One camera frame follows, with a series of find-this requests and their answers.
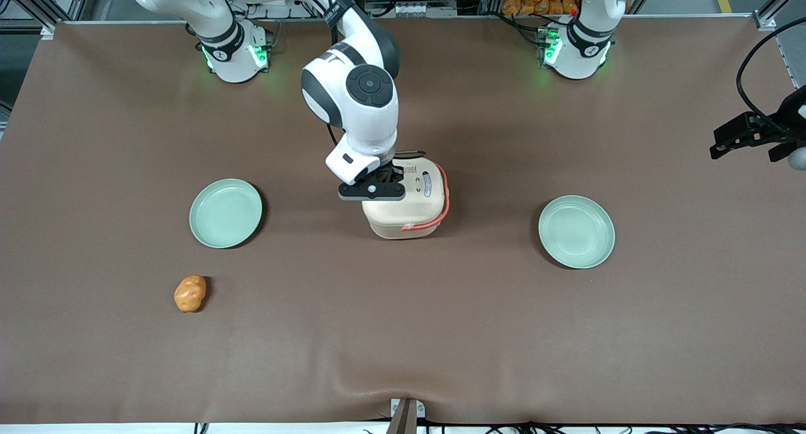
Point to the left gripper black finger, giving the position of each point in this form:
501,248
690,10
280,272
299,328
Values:
740,135
790,150

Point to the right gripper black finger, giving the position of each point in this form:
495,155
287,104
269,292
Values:
356,191
390,185

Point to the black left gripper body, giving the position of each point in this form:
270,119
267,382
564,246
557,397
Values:
788,118

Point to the beige lunch box container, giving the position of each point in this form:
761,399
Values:
412,213

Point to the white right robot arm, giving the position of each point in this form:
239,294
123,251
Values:
359,113

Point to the pale green round plate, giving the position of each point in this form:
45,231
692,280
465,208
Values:
576,231
225,213

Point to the brown table cloth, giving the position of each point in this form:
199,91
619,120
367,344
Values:
441,333

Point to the brown potato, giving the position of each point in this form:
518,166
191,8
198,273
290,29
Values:
190,293

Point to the aluminium frame profile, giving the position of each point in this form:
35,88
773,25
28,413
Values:
44,2
777,9

